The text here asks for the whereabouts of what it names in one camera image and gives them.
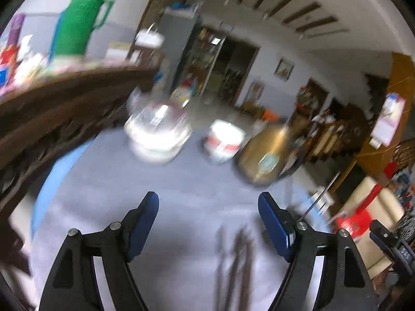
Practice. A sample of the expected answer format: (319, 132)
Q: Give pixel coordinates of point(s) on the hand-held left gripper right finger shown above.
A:
(275, 226)

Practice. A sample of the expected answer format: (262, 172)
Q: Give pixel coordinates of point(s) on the brown wooden cabinet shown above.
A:
(400, 77)

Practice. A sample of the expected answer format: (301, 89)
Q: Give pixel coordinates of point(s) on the cluttered storage shelf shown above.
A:
(204, 61)

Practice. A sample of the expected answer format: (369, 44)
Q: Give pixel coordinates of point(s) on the white jar with red label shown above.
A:
(223, 142)

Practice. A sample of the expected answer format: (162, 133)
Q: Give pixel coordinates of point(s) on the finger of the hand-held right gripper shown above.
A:
(384, 236)

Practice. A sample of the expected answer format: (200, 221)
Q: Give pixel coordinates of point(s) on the thin metal rod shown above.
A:
(319, 197)

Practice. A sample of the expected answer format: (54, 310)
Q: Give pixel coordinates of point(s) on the clear plastic bag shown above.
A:
(159, 116)

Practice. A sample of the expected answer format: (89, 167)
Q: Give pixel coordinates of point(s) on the gold round tin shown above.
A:
(264, 155)

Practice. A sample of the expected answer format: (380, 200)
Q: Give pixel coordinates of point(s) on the green thermos jug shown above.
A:
(79, 19)

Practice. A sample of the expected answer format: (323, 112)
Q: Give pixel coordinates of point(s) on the cream armchair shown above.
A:
(385, 207)

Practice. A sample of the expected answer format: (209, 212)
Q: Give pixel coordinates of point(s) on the small dark wooden stand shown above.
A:
(146, 58)

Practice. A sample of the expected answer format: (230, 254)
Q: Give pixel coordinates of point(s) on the grey metal cabinet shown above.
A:
(180, 48)

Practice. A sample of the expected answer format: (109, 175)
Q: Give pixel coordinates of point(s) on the purple bottle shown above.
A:
(14, 30)

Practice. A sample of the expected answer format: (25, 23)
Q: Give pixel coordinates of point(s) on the wall calendar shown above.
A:
(389, 120)

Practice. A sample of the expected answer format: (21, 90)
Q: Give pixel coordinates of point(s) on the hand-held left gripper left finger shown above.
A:
(146, 222)

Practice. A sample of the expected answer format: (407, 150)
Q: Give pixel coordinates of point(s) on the dark chopstick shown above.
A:
(235, 265)
(248, 272)

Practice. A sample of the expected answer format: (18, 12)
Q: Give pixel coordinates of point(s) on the red plastic stool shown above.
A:
(355, 217)

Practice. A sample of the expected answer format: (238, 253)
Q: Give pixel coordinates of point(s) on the white bowl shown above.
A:
(155, 145)

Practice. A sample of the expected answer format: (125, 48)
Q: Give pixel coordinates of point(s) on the framed wall picture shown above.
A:
(284, 68)

